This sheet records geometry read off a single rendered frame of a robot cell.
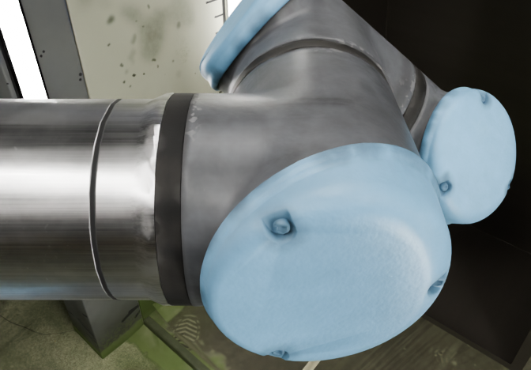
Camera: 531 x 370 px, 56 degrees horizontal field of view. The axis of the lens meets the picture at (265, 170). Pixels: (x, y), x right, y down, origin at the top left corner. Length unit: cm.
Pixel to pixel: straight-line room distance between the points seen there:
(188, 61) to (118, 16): 28
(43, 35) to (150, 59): 31
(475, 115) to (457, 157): 3
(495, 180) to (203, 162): 23
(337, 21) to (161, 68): 120
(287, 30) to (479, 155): 15
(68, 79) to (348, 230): 118
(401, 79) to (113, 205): 20
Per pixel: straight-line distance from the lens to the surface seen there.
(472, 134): 34
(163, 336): 189
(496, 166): 36
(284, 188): 16
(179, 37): 147
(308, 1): 29
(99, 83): 135
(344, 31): 27
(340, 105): 19
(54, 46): 127
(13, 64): 121
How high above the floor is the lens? 157
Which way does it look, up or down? 37 degrees down
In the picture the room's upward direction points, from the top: straight up
